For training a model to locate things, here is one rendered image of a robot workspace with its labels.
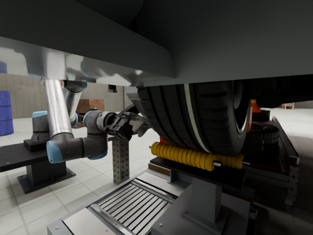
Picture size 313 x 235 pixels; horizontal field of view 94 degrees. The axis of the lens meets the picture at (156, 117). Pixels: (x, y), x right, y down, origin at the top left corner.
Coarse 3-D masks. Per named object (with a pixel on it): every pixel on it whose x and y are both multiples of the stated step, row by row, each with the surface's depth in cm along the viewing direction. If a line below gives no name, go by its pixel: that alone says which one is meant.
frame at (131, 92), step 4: (128, 88) 47; (132, 88) 46; (128, 92) 47; (132, 92) 46; (136, 92) 45; (128, 96) 49; (132, 96) 48; (136, 96) 47; (132, 100) 50; (136, 100) 50; (136, 104) 51; (140, 104) 52; (140, 108) 52; (140, 112) 54; (144, 116) 55; (152, 128) 60
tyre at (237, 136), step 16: (144, 96) 39; (160, 96) 36; (176, 96) 33; (192, 96) 31; (208, 96) 29; (224, 96) 28; (144, 112) 43; (160, 112) 39; (176, 112) 36; (208, 112) 31; (224, 112) 29; (160, 128) 44; (176, 128) 40; (192, 128) 37; (208, 128) 34; (224, 128) 32; (176, 144) 52; (192, 144) 44; (208, 144) 40; (224, 144) 36; (240, 144) 50
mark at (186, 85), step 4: (184, 84) 30; (188, 84) 30; (184, 88) 31; (188, 88) 30; (188, 92) 31; (188, 96) 31; (188, 100) 32; (188, 104) 32; (188, 108) 33; (192, 112) 33; (192, 116) 33; (192, 120) 34; (192, 124) 35; (196, 128) 36; (196, 132) 37; (196, 136) 38; (200, 140) 39; (200, 144) 41; (204, 148) 43
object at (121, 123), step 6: (114, 114) 60; (108, 120) 58; (114, 120) 59; (120, 120) 54; (126, 120) 52; (108, 126) 57; (114, 126) 53; (120, 126) 50; (126, 126) 53; (132, 126) 55; (108, 132) 57; (114, 132) 53; (120, 132) 51; (126, 132) 52; (132, 132) 54; (120, 138) 57; (126, 138) 53
